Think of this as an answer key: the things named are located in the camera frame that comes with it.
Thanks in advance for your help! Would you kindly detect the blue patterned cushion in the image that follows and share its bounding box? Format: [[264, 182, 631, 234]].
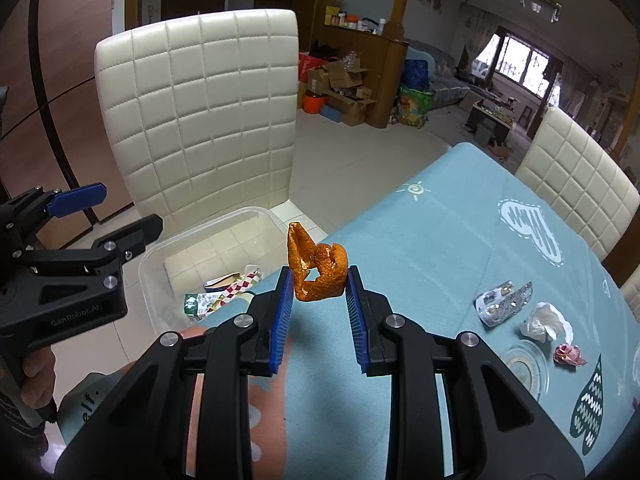
[[404, 59, 431, 90]]

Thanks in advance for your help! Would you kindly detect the pink crumpled wrapper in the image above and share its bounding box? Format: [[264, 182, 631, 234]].
[[553, 342, 590, 369]]

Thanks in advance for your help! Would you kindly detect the colourful green bag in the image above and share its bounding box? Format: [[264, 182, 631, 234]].
[[392, 85, 434, 129]]

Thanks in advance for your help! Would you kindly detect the person's left hand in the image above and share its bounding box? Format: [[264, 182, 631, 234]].
[[21, 346, 58, 412]]

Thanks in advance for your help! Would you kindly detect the white quilted chair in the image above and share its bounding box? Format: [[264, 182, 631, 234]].
[[620, 265, 640, 322], [94, 8, 331, 286], [514, 106, 640, 263]]

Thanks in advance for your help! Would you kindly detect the row of bottles and jars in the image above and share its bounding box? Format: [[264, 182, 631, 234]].
[[325, 6, 387, 35]]

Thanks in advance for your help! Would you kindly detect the pile of cardboard boxes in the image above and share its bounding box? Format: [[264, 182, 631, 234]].
[[305, 55, 378, 127]]

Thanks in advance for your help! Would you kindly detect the grey sofa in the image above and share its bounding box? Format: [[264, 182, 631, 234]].
[[407, 42, 484, 111]]

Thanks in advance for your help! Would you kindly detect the orange peel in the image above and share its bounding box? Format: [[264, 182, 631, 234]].
[[286, 221, 349, 303]]

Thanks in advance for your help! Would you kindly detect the window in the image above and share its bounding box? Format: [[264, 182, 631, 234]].
[[472, 32, 561, 98]]

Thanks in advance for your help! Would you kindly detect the clear round plastic lid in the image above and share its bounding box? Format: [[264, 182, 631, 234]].
[[500, 340, 549, 403]]

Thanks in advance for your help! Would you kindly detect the ceiling lamp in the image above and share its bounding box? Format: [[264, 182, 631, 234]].
[[515, 0, 561, 23]]

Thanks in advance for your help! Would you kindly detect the green snack wrapper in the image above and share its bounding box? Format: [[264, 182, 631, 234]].
[[182, 292, 208, 321]]

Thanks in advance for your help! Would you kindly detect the wooden column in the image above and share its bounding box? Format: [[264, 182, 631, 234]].
[[385, 0, 416, 43]]

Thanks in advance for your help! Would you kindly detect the wooden partition counter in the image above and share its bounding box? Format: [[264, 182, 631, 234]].
[[320, 22, 409, 129]]

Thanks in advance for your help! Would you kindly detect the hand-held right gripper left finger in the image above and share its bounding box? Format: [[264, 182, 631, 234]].
[[52, 266, 296, 480]]

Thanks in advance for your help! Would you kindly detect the blue printed tablecloth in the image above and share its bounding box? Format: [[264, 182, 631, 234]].
[[57, 141, 640, 480]]

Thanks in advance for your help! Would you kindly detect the coffee table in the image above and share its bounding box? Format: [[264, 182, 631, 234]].
[[465, 99, 517, 141]]

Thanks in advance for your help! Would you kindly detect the silver foil wrapper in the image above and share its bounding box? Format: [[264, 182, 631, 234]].
[[474, 280, 534, 329]]

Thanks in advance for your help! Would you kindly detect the clear plastic bin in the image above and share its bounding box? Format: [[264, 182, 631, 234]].
[[139, 206, 301, 336]]

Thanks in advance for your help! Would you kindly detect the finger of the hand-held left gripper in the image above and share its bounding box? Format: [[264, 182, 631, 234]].
[[0, 183, 107, 248], [22, 213, 164, 275]]

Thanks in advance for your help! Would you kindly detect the red white checkered wrapper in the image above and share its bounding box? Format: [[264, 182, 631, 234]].
[[202, 267, 263, 313]]

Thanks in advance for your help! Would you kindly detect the white crumpled tissue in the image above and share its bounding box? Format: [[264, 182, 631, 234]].
[[519, 302, 575, 343]]

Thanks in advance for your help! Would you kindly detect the brown wooden wardrobe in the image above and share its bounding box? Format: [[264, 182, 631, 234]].
[[0, 0, 136, 251]]

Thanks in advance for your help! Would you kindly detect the person's left forearm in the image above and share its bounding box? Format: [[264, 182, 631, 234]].
[[0, 385, 51, 471]]

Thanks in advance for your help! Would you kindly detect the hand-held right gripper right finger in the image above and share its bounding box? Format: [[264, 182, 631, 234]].
[[346, 266, 586, 480]]

